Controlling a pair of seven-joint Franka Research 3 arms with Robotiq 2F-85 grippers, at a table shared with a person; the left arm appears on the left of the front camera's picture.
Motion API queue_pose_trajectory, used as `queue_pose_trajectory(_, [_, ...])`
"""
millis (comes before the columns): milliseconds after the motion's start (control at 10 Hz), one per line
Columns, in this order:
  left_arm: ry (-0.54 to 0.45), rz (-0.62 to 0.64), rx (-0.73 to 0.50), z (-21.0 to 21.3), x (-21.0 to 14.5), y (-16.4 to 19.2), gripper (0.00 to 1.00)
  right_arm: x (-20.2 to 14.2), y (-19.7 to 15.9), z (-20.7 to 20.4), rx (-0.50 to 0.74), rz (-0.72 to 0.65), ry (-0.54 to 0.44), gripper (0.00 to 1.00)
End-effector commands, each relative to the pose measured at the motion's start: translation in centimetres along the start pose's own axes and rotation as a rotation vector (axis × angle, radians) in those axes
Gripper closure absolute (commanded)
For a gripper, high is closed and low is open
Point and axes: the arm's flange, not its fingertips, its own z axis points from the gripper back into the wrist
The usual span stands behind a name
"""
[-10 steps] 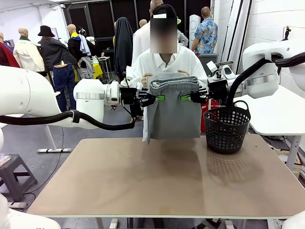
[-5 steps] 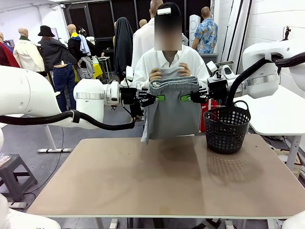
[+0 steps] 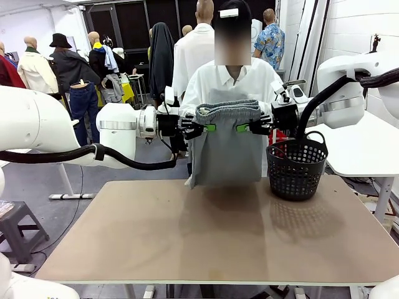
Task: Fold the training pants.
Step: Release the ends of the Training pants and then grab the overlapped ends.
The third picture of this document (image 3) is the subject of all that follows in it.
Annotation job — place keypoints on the white table foot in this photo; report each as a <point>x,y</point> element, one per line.
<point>300,293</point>
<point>149,292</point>

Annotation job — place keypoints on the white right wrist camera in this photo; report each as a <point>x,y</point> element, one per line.
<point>280,92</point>

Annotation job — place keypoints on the yellow cloth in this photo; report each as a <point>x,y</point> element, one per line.
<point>127,90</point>

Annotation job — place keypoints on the black bucket hat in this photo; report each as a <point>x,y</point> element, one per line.
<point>60,40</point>

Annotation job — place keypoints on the mannequin in black jacket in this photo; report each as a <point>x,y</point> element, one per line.
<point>71,68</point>

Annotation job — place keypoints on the black green-tipped right gripper finger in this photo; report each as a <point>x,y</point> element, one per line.
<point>258,121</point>
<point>258,130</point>

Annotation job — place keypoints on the black green-tipped left gripper finger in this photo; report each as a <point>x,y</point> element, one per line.
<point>194,132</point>
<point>194,122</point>

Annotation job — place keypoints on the tall mannequin in white shirt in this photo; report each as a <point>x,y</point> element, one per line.
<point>193,53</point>

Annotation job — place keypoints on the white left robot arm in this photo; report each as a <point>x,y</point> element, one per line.
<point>118,124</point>

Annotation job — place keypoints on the mannequin in dark hooded cloak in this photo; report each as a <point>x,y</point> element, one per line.
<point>160,62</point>

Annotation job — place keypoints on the mannequin in blue floral shirt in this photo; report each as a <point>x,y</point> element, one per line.
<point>271,43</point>

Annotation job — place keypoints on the person in white shirt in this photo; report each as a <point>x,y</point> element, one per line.
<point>224,81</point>

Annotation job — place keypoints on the mannequin in cream jacket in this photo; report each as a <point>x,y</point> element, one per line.
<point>34,71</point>

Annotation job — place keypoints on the grey training pants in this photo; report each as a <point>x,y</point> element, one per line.
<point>227,155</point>

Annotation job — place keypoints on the black camera tripod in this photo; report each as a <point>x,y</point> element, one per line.
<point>376,43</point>

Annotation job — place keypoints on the small bald mannequin head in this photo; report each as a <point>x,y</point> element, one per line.
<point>187,30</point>

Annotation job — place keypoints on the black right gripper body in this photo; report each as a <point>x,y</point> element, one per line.
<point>283,116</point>

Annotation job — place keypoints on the white leaning board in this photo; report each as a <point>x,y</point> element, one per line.
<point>307,37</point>

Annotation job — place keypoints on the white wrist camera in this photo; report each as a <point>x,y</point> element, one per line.
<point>280,92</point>
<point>171,95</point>

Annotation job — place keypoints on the mannequin in red garment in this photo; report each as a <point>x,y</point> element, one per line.
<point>9,74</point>

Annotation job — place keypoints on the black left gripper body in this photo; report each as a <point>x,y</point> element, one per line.
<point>170,124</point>

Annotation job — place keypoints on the white side table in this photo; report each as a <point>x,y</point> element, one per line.
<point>358,149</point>

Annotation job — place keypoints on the white metal floor stand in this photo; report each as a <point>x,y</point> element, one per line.
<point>70,195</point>

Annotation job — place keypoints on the person's left forearm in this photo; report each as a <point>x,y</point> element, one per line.
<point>265,104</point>

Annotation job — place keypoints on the mannequin with yellow blue scarf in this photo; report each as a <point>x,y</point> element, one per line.
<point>99,62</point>

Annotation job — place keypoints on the black perforated plastic basket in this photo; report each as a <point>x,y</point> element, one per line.
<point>296,174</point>

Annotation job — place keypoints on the person's right forearm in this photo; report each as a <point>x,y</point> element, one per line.
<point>187,106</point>

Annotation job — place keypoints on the grey plastic step stool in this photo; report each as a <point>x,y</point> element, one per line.
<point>18,218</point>

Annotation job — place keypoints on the clear plastic bag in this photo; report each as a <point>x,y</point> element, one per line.
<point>5,207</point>

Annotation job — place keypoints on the white head-mounted camera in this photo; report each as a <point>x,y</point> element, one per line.
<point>229,12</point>

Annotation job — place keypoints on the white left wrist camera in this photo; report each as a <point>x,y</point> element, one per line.
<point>171,95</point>

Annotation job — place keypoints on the red bag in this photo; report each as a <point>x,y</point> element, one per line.
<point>280,135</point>

